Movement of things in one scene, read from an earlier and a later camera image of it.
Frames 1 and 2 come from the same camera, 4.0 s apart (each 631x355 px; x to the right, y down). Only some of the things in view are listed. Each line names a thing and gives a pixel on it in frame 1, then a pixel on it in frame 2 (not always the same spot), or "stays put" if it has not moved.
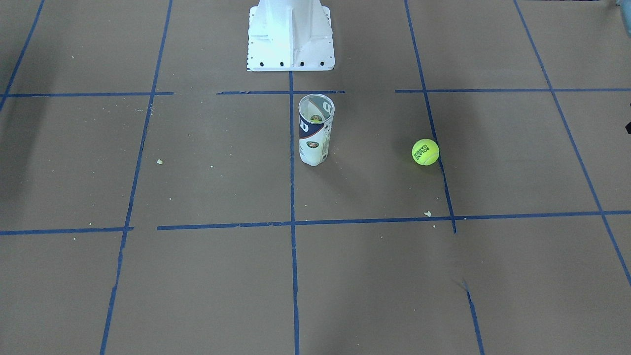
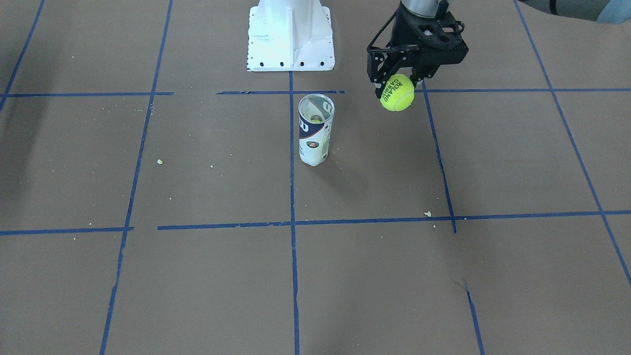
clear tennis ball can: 316,112 stays put
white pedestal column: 290,35 stays put
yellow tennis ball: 425,152 -> 398,93
